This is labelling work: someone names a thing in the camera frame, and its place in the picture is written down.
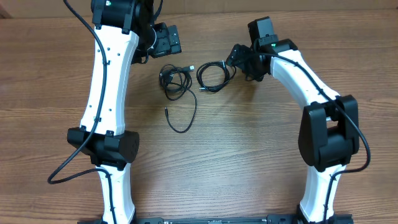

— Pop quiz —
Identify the black USB cable with tail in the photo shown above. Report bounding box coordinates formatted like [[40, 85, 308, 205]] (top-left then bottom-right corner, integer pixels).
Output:
[[159, 63, 198, 134]]

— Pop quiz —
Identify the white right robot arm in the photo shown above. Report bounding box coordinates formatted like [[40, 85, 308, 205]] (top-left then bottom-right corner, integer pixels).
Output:
[[226, 17, 359, 223]]

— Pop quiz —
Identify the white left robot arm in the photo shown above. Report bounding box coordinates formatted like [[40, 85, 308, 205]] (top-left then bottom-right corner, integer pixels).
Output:
[[67, 0, 181, 223]]

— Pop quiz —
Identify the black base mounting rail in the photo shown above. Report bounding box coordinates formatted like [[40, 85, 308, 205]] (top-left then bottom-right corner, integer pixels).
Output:
[[77, 215, 354, 224]]

